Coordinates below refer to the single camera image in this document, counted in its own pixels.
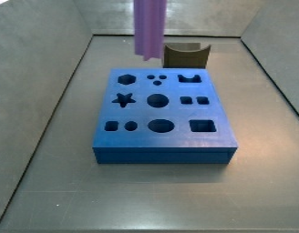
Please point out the purple star-shaped peg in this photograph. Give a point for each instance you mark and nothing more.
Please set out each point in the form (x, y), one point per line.
(149, 27)

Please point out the blue shape-sorter block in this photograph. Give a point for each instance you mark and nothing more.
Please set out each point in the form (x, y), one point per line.
(162, 117)

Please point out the dark brown curved block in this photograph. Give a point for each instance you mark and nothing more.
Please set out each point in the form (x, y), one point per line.
(186, 55)

